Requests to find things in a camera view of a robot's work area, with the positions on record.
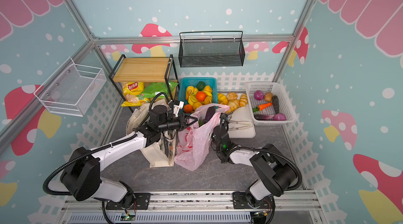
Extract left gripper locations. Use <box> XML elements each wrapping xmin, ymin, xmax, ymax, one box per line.
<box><xmin>158</xmin><ymin>113</ymin><xmax>198</xmax><ymax>132</ymax></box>

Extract dark purple eggplant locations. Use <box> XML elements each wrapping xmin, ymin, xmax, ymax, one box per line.
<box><xmin>205</xmin><ymin>106</ymin><xmax>216</xmax><ymax>122</ymax></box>

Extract pink plastic grocery bag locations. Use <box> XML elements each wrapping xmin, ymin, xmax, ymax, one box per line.
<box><xmin>174</xmin><ymin>103</ymin><xmax>230</xmax><ymax>171</ymax></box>

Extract beige canvas tote bag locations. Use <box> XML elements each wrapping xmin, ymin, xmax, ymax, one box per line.
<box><xmin>126</xmin><ymin>103</ymin><xmax>174</xmax><ymax>168</ymax></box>

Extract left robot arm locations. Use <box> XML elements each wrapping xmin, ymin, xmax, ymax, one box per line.
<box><xmin>43</xmin><ymin>100</ymin><xmax>198</xmax><ymax>208</ymax></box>

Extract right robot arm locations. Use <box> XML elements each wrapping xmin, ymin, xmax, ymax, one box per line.
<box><xmin>211</xmin><ymin>113</ymin><xmax>302</xmax><ymax>209</ymax></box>

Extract orange tangerine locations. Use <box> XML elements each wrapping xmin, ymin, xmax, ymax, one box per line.
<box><xmin>183</xmin><ymin>104</ymin><xmax>194</xmax><ymax>114</ymax></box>

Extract long striped croissant bread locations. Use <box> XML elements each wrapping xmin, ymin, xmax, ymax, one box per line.
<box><xmin>226</xmin><ymin>100</ymin><xmax>240</xmax><ymax>114</ymax></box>

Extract striped yellow bread roll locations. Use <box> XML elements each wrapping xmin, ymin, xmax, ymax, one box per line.
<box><xmin>217</xmin><ymin>93</ymin><xmax>228</xmax><ymax>105</ymax></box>

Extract steel tongs with white tips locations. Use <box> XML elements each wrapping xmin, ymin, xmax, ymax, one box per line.
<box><xmin>228</xmin><ymin>116</ymin><xmax>253</xmax><ymax>125</ymax></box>

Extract orange tomato fruit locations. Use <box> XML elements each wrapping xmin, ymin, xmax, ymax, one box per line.
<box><xmin>196</xmin><ymin>91</ymin><xmax>207</xmax><ymax>102</ymax></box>

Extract round beige bread bun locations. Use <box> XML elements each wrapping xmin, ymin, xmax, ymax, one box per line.
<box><xmin>226</xmin><ymin>92</ymin><xmax>238</xmax><ymax>101</ymax></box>

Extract small striped bread roll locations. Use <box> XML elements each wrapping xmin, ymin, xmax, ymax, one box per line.
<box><xmin>239</xmin><ymin>94</ymin><xmax>248</xmax><ymax>107</ymax></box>

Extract banana bunch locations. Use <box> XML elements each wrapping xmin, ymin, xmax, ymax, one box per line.
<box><xmin>185</xmin><ymin>86</ymin><xmax>213</xmax><ymax>110</ymax></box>

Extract teal plastic fruit basket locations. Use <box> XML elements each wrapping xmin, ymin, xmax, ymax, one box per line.
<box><xmin>178</xmin><ymin>77</ymin><xmax>218</xmax><ymax>105</ymax></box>

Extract green avocado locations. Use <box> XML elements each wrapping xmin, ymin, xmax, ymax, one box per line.
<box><xmin>196</xmin><ymin>81</ymin><xmax>206</xmax><ymax>91</ymax></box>

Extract small orange carrot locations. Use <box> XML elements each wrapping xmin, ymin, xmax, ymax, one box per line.
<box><xmin>253</xmin><ymin>102</ymin><xmax>273</xmax><ymax>113</ymax></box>

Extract purple onion back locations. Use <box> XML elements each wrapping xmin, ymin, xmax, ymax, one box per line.
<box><xmin>254</xmin><ymin>90</ymin><xmax>265</xmax><ymax>101</ymax></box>

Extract purple onion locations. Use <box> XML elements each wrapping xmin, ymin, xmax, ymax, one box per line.
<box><xmin>254</xmin><ymin>90</ymin><xmax>265</xmax><ymax>101</ymax></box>
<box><xmin>273</xmin><ymin>113</ymin><xmax>287</xmax><ymax>121</ymax></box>

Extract green snack bag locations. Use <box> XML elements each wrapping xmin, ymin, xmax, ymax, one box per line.
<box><xmin>140</xmin><ymin>81</ymin><xmax>178</xmax><ymax>98</ymax></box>

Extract white plastic vegetable basket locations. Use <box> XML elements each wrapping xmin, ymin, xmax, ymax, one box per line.
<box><xmin>244</xmin><ymin>82</ymin><xmax>296</xmax><ymax>126</ymax></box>

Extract brown potato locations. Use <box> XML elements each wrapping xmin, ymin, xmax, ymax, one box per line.
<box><xmin>264</xmin><ymin>92</ymin><xmax>273</xmax><ymax>102</ymax></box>

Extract purple onion front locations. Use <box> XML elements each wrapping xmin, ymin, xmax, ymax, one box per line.
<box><xmin>273</xmin><ymin>113</ymin><xmax>287</xmax><ymax>121</ymax></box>

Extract yellow chips bag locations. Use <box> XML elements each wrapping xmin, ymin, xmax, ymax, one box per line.
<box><xmin>121</xmin><ymin>82</ymin><xmax>150</xmax><ymax>107</ymax></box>

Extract black mesh wall basket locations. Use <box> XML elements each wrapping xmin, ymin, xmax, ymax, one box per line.
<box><xmin>178</xmin><ymin>31</ymin><xmax>246</xmax><ymax>67</ymax></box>

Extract wooden black-frame shelf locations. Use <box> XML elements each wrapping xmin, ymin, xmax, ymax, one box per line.
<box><xmin>109</xmin><ymin>54</ymin><xmax>178</xmax><ymax>98</ymax></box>

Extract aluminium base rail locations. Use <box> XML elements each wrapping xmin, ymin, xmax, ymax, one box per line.
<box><xmin>56</xmin><ymin>190</ymin><xmax>327</xmax><ymax>224</ymax></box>

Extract white wire wall basket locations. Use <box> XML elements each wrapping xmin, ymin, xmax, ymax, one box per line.
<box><xmin>34</xmin><ymin>58</ymin><xmax>107</xmax><ymax>117</ymax></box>

